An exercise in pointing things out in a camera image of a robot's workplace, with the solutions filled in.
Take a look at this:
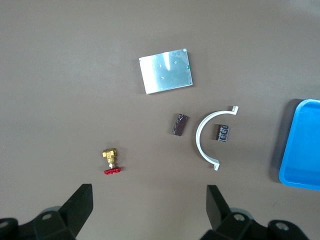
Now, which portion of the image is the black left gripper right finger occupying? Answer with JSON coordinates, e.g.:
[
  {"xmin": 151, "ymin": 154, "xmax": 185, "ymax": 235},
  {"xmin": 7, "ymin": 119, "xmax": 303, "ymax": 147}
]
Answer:
[{"xmin": 201, "ymin": 184, "xmax": 309, "ymax": 240}]

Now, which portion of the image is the brown table cover sheet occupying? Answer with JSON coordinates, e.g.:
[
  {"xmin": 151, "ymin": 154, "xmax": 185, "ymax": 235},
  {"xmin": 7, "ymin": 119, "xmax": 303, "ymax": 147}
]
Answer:
[{"xmin": 0, "ymin": 0, "xmax": 320, "ymax": 240}]

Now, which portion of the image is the white curved plastic clamp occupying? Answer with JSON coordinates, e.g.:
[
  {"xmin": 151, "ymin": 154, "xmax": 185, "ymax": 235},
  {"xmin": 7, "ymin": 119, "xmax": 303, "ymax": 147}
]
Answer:
[{"xmin": 194, "ymin": 105, "xmax": 240, "ymax": 172}]

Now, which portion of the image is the blue plastic tray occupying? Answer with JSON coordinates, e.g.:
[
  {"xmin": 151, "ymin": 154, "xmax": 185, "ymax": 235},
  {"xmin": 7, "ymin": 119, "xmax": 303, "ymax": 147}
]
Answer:
[{"xmin": 278, "ymin": 98, "xmax": 320, "ymax": 191}]

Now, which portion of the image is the small black ribbed component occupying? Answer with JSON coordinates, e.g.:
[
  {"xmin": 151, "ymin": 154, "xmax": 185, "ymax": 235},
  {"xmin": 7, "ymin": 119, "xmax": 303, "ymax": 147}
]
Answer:
[{"xmin": 212, "ymin": 123, "xmax": 231, "ymax": 143}]

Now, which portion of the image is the brass valve red handle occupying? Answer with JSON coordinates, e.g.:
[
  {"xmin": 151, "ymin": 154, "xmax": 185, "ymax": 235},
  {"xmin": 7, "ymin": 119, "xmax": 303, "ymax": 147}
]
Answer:
[{"xmin": 101, "ymin": 147, "xmax": 124, "ymax": 176}]

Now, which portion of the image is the silver metal plate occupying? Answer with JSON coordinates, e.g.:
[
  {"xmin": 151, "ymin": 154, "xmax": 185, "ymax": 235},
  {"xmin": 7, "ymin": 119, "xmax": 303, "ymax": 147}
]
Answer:
[{"xmin": 138, "ymin": 47, "xmax": 195, "ymax": 95}]

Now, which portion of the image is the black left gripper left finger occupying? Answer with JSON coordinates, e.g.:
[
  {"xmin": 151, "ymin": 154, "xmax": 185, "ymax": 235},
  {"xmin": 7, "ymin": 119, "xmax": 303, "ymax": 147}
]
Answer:
[{"xmin": 0, "ymin": 183, "xmax": 94, "ymax": 240}]

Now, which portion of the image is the dark brown capacitor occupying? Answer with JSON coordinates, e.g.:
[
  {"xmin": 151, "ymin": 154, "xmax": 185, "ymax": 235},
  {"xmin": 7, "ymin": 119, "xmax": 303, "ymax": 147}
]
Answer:
[{"xmin": 169, "ymin": 112, "xmax": 190, "ymax": 137}]

